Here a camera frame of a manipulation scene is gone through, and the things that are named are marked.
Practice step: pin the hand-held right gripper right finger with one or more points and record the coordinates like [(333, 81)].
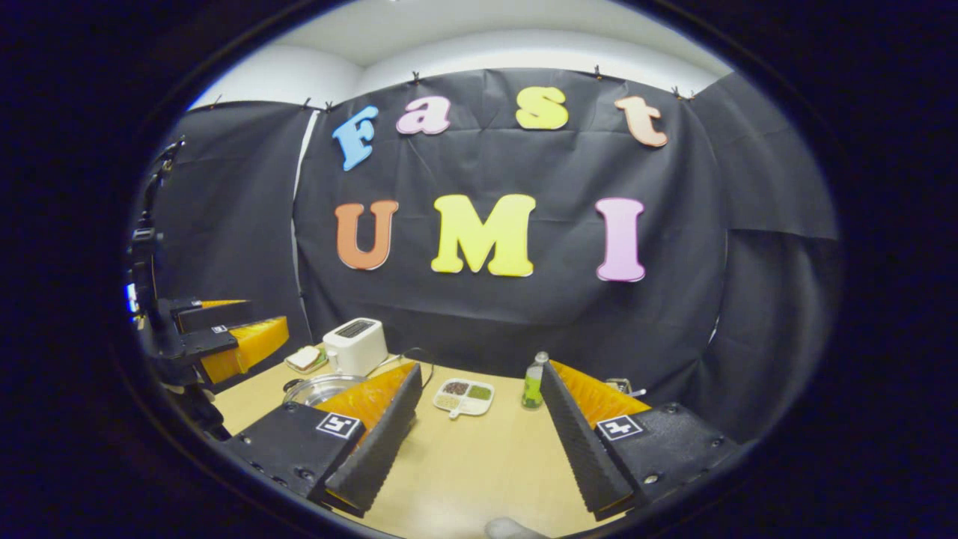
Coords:
[(580, 442)]

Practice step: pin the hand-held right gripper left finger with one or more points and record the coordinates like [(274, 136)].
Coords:
[(382, 442)]

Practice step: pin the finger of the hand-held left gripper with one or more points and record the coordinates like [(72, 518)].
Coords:
[(217, 313), (247, 348)]

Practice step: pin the stainless steel pot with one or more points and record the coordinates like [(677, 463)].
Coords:
[(322, 389)]

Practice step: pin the sandwich with lettuce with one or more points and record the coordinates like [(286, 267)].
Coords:
[(303, 358)]

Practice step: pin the green drink bottle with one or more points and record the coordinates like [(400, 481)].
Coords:
[(533, 385)]

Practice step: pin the pale green plate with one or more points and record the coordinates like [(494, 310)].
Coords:
[(320, 365)]

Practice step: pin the white divided dish with beans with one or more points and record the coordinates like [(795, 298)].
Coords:
[(464, 397)]

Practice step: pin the white toaster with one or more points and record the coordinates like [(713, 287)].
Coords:
[(355, 348)]

